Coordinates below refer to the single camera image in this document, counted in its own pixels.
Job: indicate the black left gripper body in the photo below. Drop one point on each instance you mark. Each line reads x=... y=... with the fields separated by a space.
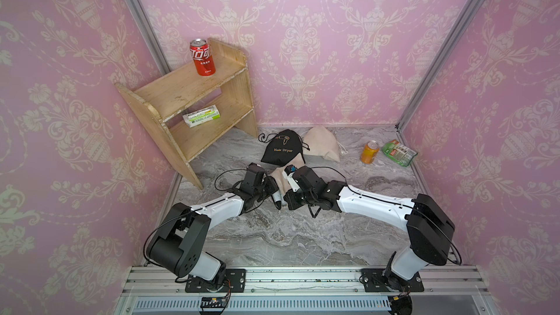
x=267 y=188

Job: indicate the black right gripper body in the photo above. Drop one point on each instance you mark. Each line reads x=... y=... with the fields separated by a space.
x=300 y=199

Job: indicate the black drawstring bag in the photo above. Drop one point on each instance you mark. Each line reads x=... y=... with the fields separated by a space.
x=282 y=147

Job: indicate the beige hair dryer bag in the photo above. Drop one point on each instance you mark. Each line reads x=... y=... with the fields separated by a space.
x=321 y=142

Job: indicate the white hair dryer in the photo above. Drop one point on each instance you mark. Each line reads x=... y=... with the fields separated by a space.
x=278 y=200

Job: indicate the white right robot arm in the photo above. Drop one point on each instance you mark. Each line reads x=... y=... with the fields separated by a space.
x=430 y=230

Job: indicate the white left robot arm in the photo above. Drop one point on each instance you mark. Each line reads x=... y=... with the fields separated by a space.
x=177 y=243

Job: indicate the orange soda can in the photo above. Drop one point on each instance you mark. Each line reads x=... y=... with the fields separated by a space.
x=370 y=152

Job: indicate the green white box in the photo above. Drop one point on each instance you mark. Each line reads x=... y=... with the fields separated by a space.
x=201 y=116

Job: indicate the green snack packet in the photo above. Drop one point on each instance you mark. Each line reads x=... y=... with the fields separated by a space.
x=399 y=153

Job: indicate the wooden two-tier shelf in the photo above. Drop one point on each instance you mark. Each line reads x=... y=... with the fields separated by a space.
x=158 y=102

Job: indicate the red cola can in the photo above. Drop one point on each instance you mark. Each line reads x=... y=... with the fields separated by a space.
x=202 y=58

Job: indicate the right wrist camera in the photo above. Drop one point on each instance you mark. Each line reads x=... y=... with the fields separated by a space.
x=288 y=175

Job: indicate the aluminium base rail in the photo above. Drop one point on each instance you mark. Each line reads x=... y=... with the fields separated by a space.
x=308 y=290

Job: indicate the left aluminium corner post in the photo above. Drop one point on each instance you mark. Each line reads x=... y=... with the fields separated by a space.
x=141 y=18

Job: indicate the aluminium corner post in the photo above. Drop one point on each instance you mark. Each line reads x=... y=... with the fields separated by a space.
x=465 y=17
x=141 y=18

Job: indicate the right aluminium corner post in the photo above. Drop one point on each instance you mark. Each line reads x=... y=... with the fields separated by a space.
x=465 y=17

